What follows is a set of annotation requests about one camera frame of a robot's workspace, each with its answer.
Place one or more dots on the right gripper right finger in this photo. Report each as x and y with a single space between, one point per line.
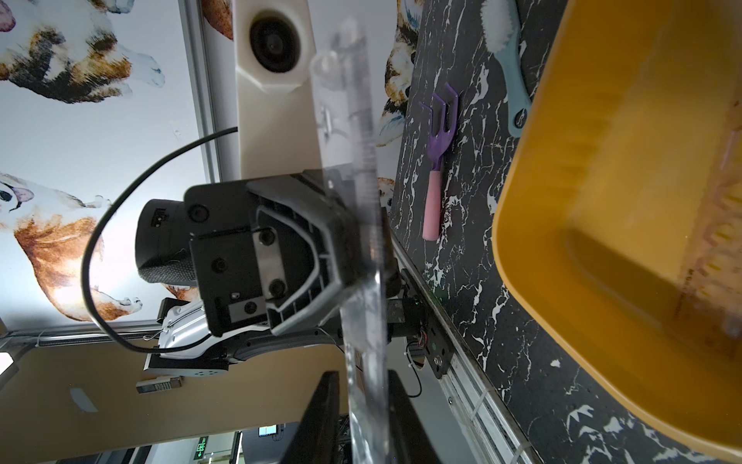
409 444

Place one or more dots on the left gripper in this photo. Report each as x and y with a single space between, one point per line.
274 250

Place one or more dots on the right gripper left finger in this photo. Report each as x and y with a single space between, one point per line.
316 438

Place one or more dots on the clear plastic ruler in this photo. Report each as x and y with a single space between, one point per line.
343 112

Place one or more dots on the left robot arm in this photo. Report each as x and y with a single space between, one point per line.
186 347

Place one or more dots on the yellow storage box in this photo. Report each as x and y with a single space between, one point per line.
603 192

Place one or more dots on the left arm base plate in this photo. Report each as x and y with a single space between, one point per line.
411 315

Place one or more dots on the purple fork pink handle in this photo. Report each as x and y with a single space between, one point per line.
436 145

